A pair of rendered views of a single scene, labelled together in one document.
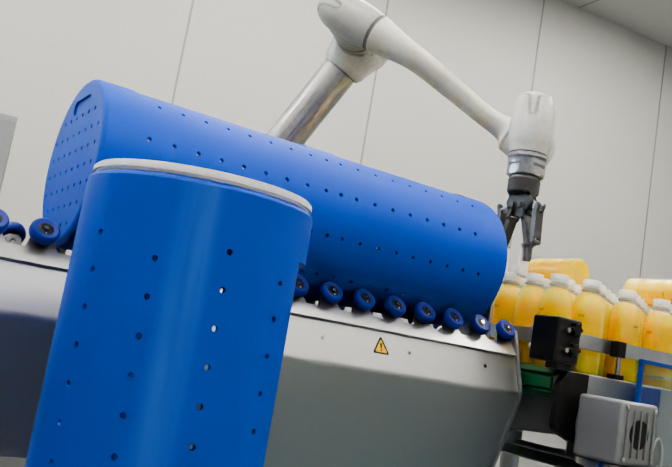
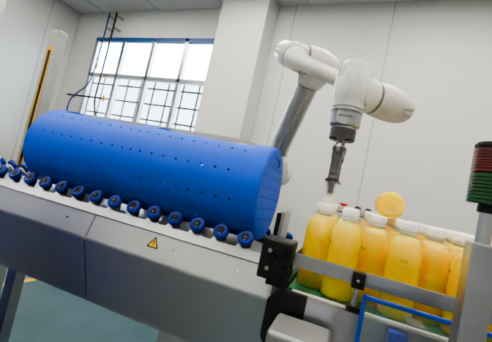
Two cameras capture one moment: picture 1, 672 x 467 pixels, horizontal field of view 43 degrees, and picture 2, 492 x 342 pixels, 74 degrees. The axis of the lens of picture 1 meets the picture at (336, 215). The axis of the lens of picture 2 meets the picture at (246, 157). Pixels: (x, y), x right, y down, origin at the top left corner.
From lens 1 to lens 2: 156 cm
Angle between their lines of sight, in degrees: 52
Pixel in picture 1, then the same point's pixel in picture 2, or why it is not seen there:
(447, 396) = (200, 286)
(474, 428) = (233, 318)
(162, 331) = not seen: outside the picture
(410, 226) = (173, 165)
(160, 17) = not seen: hidden behind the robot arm
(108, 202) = not seen: outside the picture
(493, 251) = (242, 182)
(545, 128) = (348, 84)
